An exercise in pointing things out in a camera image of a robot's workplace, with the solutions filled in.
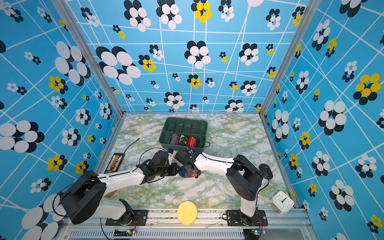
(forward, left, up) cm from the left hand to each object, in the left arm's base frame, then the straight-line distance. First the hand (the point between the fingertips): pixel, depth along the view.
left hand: (183, 169), depth 85 cm
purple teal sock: (-1, 0, -3) cm, 3 cm away
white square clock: (-17, -52, -2) cm, 54 cm away
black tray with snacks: (+5, +43, -3) cm, 43 cm away
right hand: (+3, -8, -3) cm, 9 cm away
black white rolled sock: (+19, +1, +2) cm, 19 cm away
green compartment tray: (+24, +3, +2) cm, 24 cm away
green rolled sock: (+18, -10, +1) cm, 21 cm away
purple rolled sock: (+20, +7, +1) cm, 21 cm away
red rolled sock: (+18, -4, +1) cm, 19 cm away
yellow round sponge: (-22, -3, -2) cm, 22 cm away
